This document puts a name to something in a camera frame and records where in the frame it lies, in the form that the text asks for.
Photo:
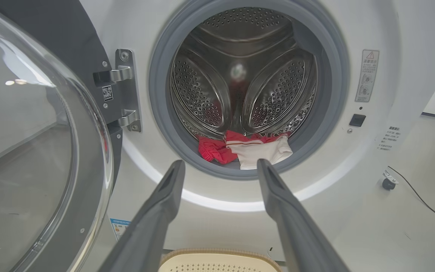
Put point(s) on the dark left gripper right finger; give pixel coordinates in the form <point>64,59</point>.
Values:
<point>296,234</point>

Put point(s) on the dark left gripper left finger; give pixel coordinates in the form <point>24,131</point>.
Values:
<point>153,226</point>

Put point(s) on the red and white garment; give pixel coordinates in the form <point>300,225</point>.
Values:
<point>251,151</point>

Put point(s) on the black glass washing machine door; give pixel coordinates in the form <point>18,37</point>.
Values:
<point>32,151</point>

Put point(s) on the cream perforated laundry basket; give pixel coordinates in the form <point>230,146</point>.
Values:
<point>217,262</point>

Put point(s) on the white front-load washing machine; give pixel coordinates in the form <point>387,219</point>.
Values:
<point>334,170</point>

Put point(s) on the black door latch socket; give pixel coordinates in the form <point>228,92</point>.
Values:
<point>357,120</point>

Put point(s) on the grey rubber door gasket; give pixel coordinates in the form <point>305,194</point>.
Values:
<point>161,94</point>

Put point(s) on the metal door hinge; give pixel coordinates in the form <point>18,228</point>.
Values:
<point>127,90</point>

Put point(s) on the blue energy label sticker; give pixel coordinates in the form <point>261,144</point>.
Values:
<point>119,228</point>

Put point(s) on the metal cart leg with caster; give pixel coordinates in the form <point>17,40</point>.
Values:
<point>389,182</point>

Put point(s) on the small QR code sticker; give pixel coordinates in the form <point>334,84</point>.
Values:
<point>107,93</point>

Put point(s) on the perforated steel drum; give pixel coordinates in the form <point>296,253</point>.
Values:
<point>202,87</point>

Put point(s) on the grey warning sticker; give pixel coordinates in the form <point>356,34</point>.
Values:
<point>367,75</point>

